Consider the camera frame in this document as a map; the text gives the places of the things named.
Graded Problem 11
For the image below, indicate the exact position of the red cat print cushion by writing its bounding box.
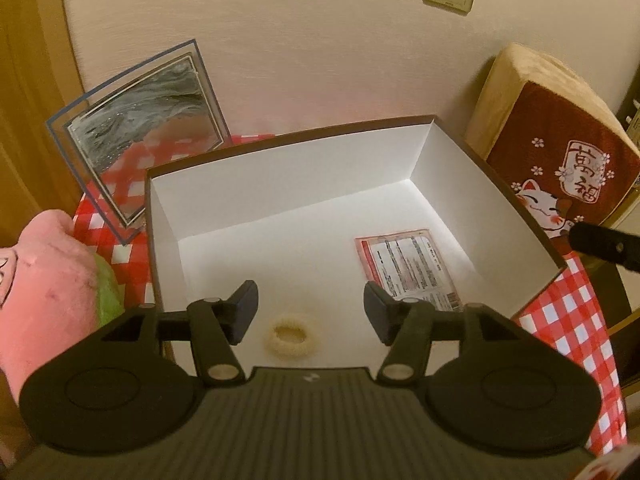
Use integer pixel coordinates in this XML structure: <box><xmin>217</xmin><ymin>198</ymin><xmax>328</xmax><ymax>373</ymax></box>
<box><xmin>462</xmin><ymin>42</ymin><xmax>640</xmax><ymax>241</ymax></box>

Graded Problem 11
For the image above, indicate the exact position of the red checkered tablecloth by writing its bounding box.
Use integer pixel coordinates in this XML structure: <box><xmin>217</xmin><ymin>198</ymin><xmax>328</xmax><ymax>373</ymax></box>
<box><xmin>72</xmin><ymin>132</ymin><xmax>628</xmax><ymax>456</ymax></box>

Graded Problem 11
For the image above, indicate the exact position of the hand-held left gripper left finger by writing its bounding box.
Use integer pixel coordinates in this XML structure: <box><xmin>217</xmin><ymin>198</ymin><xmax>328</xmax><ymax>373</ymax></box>
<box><xmin>102</xmin><ymin>280</ymin><xmax>259</xmax><ymax>387</ymax></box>

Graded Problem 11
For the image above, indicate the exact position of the blue framed picture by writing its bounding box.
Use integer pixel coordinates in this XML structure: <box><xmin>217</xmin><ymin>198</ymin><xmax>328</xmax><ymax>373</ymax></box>
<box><xmin>45</xmin><ymin>38</ymin><xmax>232</xmax><ymax>246</ymax></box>

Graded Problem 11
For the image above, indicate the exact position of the pink labelled packet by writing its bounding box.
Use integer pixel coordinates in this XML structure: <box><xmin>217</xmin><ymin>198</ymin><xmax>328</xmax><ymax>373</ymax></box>
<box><xmin>354</xmin><ymin>229</ymin><xmax>463</xmax><ymax>313</ymax></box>

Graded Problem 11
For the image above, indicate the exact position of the white cardboard box brown rim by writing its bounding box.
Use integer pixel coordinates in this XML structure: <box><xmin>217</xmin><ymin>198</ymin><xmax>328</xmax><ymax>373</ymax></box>
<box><xmin>145</xmin><ymin>116</ymin><xmax>568</xmax><ymax>363</ymax></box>

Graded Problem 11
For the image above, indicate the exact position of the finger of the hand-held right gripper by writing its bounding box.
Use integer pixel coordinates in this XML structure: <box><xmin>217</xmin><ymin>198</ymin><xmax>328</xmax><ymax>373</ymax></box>
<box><xmin>569</xmin><ymin>222</ymin><xmax>640</xmax><ymax>273</ymax></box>

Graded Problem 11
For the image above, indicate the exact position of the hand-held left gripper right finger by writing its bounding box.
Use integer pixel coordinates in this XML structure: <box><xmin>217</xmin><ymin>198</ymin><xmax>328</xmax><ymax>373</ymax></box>
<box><xmin>364</xmin><ymin>281</ymin><xmax>526</xmax><ymax>386</ymax></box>

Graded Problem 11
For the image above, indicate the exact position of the cream hair tie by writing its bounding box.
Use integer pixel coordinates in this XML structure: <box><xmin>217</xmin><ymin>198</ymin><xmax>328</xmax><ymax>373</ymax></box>
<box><xmin>264</xmin><ymin>312</ymin><xmax>321</xmax><ymax>358</ymax></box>

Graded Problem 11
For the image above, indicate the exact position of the wooden door panel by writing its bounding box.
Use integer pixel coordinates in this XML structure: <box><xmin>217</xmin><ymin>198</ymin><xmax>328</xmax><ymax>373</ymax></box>
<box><xmin>0</xmin><ymin>0</ymin><xmax>86</xmax><ymax>251</ymax></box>

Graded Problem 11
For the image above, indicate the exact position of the pink plush toy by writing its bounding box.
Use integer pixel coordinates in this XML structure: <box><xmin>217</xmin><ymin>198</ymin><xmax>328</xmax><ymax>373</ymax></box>
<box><xmin>0</xmin><ymin>208</ymin><xmax>126</xmax><ymax>411</ymax></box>

